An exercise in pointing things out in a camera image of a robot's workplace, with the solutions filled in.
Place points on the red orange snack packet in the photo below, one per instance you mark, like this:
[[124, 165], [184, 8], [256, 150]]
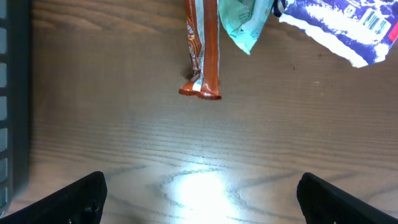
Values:
[[203, 27]]

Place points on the purple tissue pack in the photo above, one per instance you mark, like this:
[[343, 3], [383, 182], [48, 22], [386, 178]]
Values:
[[361, 31]]

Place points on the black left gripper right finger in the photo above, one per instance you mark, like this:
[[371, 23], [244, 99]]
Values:
[[322, 202]]

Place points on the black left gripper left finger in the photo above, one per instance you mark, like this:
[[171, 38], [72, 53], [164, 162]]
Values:
[[81, 202]]

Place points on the teal snack packet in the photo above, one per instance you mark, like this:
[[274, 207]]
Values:
[[244, 20]]

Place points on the grey plastic basket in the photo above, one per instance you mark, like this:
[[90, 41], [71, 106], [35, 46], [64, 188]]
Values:
[[15, 100]]

